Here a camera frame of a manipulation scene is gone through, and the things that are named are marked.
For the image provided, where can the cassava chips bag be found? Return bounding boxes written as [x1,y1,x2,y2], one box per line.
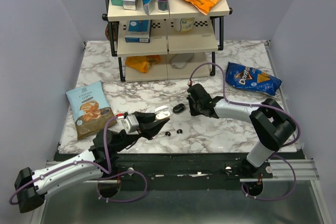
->
[66,81,114,140]

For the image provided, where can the blue Doritos chip bag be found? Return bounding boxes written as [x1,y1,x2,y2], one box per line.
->
[225,62,282,96]

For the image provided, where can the aluminium extrusion rail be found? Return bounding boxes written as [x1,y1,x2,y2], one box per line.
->
[235,159,320,182]

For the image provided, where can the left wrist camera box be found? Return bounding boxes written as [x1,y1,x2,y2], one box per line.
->
[118,114,139,134]

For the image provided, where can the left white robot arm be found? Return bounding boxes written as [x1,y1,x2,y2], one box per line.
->
[9,112,170,214]

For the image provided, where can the brown object behind rack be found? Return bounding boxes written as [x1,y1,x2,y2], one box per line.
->
[105,25,114,41]

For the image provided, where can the blue white box middle shelf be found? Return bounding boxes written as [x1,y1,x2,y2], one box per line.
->
[124,20,152,43]

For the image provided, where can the cream printed mug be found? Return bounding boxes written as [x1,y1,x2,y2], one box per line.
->
[173,17,194,33]

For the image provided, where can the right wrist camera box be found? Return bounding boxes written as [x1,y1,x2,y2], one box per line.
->
[187,79,202,87]

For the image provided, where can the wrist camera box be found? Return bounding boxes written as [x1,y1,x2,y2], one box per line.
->
[187,79,202,87]
[118,114,139,134]

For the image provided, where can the beige three-tier shelf rack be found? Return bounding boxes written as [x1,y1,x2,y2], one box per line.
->
[102,0,232,82]

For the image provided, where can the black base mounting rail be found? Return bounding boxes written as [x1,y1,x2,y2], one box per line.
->
[54,152,276,192]

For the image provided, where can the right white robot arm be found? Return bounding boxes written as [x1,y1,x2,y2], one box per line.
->
[187,83,298,178]

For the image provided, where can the orange snack bag bottom shelf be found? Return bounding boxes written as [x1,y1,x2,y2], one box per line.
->
[125,55,161,73]

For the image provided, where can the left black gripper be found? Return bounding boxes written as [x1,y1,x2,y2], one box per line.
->
[114,112,170,153]

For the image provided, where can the black earbud charging case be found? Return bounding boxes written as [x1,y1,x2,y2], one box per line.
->
[172,103,186,114]

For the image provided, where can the white earbud charging case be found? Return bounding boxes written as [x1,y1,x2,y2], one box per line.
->
[154,105,171,120]

